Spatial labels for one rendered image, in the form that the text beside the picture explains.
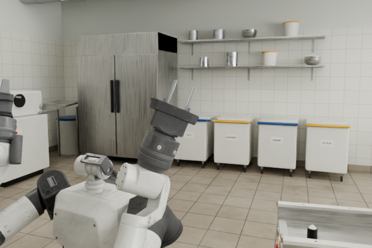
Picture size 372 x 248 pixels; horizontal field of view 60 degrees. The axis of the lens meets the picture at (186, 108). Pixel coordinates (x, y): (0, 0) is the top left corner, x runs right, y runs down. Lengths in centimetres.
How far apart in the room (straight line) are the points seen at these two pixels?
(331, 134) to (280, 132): 65
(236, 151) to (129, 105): 174
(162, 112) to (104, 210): 39
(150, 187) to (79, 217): 34
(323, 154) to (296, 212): 338
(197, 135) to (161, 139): 413
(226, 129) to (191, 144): 59
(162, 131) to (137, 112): 416
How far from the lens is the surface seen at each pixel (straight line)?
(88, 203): 106
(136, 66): 489
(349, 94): 531
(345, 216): 140
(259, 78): 528
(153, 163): 76
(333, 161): 475
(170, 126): 77
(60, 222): 114
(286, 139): 467
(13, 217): 123
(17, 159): 120
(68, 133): 614
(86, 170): 109
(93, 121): 533
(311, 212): 138
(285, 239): 110
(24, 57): 610
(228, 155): 481
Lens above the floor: 139
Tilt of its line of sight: 5 degrees down
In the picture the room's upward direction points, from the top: straight up
